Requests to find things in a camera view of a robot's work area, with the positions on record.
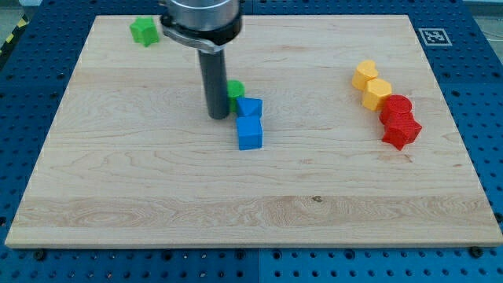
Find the red circle block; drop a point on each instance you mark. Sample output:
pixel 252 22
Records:
pixel 394 105

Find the yellow hexagon block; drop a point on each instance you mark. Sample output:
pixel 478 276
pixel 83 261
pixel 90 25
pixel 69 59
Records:
pixel 375 94

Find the blue cube block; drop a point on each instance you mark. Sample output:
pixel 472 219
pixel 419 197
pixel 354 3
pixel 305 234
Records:
pixel 249 132

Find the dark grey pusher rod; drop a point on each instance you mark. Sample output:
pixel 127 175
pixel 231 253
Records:
pixel 213 71

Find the green circle block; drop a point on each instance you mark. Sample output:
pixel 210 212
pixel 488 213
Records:
pixel 235 89

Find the black bolt front left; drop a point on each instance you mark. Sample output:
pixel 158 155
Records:
pixel 39 255

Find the red star block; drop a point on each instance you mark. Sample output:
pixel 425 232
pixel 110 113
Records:
pixel 401 129

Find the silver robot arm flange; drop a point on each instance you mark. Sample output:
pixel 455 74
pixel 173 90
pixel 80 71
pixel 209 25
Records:
pixel 206 25

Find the light wooden board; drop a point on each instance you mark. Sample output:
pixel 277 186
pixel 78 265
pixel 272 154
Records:
pixel 132 159

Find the black bolt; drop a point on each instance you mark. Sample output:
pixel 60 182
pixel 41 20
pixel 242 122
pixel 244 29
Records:
pixel 475 252
pixel 39 255

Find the black bolt front right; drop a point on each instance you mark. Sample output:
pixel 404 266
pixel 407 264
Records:
pixel 475 252

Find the yellow heart block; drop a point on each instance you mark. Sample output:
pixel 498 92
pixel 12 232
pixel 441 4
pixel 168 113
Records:
pixel 365 71

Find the white fiducial marker tag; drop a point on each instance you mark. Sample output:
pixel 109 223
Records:
pixel 434 37

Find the green star block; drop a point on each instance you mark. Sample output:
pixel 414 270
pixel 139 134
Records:
pixel 144 31

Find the blue triangle block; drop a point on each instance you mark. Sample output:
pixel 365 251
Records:
pixel 249 107

